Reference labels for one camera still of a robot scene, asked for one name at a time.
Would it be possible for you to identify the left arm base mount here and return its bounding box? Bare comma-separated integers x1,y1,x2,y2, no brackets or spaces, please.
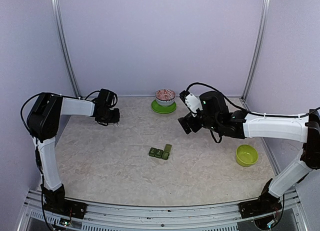
44,198,88,219

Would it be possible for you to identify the red patterned white bowl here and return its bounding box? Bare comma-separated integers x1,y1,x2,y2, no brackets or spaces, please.
155,89,176,107

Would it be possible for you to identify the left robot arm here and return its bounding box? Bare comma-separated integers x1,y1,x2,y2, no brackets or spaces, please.
21,88,120,214

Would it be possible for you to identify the lime green bowl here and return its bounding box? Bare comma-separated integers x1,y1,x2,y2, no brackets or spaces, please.
235,144,259,167

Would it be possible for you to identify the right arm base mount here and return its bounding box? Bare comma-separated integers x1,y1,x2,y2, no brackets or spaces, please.
238,192,283,219

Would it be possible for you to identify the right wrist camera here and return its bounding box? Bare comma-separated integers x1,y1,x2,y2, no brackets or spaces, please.
179,90,203,117

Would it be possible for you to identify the right aluminium frame post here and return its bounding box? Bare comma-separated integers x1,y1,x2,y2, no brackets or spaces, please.
241,0,271,101

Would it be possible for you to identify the aluminium frame post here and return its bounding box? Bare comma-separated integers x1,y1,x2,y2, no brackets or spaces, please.
51,0,82,98
241,0,271,101

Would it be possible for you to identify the green plate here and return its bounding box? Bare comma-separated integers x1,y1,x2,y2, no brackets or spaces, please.
151,100,177,114

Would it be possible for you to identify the left aluminium frame post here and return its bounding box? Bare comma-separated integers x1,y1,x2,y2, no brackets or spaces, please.
51,0,82,98

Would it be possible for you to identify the green pill organizer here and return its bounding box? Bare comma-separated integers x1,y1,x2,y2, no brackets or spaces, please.
148,144,172,160

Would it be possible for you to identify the front aluminium rail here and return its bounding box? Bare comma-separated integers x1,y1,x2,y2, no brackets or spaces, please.
23,188,308,231

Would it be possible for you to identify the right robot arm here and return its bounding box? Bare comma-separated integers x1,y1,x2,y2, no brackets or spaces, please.
178,87,320,213

